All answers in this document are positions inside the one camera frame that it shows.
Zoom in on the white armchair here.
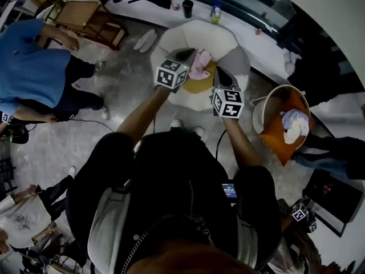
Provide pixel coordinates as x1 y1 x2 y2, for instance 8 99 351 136
150 18 252 112

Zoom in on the white laundry basket orange liner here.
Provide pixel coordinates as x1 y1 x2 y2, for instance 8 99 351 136
250 84 311 154

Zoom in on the silver chain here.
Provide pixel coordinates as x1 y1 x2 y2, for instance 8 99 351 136
121 214 214 274

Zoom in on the grey cushion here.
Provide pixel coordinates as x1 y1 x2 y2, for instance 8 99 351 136
218 46 252 75

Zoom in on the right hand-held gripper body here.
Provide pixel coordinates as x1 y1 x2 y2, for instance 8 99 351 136
211 66 245 119

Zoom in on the black cup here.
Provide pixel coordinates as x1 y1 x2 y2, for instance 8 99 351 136
182 0 194 19

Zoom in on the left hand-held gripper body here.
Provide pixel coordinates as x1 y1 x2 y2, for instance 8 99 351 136
155 47 198 94

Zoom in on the wooden rack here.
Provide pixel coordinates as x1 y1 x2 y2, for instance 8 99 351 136
44 0 129 51

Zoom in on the black bag green stripe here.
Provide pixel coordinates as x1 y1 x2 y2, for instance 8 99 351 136
0 123 30 144

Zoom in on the pale blue white cloth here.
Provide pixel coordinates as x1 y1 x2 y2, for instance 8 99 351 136
280 109 310 145

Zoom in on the green bottle blue cap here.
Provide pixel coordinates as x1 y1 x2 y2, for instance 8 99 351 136
210 1 222 25

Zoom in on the white slipper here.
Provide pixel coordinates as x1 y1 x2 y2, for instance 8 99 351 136
139 33 159 53
133 29 156 50

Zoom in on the crumpled white cloth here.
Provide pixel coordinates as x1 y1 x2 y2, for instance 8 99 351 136
283 51 302 75

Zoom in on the person's left forearm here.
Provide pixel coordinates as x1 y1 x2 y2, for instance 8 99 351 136
116 86 173 145

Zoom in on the white printed tote bag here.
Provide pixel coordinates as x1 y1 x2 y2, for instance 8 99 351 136
0 194 52 248

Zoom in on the small screen device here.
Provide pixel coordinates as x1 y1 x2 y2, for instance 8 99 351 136
221 183 238 199

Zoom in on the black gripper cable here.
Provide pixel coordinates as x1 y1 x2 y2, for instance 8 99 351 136
215 128 228 161

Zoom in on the person's right forearm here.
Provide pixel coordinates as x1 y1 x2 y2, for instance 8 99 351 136
222 117 263 171

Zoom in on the pink garment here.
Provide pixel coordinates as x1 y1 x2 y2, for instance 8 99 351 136
188 49 213 81

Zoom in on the person's black clothed body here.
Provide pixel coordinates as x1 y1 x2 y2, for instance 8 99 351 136
64 130 282 274

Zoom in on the black flat tray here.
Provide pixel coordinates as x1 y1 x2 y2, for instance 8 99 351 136
302 168 364 238

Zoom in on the black coat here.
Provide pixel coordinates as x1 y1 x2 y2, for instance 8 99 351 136
287 33 365 108

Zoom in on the yellow cushion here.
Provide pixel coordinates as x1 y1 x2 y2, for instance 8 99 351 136
182 61 219 95

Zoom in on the black floor cable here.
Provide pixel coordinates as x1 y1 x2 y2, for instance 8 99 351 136
70 118 116 134

